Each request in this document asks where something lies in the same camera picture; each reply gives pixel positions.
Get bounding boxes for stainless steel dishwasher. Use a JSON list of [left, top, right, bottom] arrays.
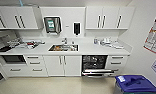
[[81, 54, 116, 79]]

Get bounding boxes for chrome faucet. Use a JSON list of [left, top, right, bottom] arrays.
[[61, 37, 69, 46]]

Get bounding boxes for dish soap bottle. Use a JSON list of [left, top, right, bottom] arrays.
[[93, 37, 99, 45]]

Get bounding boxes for black soap dispenser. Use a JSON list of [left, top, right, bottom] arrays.
[[72, 21, 82, 36]]

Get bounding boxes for white base cabinet with doors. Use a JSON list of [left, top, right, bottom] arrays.
[[0, 54, 83, 78]]

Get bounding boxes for steel kitchen sink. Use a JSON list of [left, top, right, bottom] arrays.
[[47, 43, 80, 53]]

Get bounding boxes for steel paper towel dispenser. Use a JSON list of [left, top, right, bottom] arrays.
[[43, 16, 62, 35]]

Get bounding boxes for white drawer cabinet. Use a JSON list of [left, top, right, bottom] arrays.
[[105, 54, 129, 76]]

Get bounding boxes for black built-in microwave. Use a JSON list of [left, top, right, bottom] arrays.
[[0, 55, 28, 65]]

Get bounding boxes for blue recycling bin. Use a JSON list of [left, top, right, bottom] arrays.
[[114, 74, 156, 94]]

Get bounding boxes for flat black tray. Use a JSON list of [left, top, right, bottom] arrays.
[[0, 45, 12, 54]]

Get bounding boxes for bulletin board with papers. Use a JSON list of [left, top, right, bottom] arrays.
[[142, 6, 156, 58]]

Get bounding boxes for white wall cabinet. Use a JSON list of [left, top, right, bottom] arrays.
[[0, 6, 42, 31], [85, 5, 136, 31]]

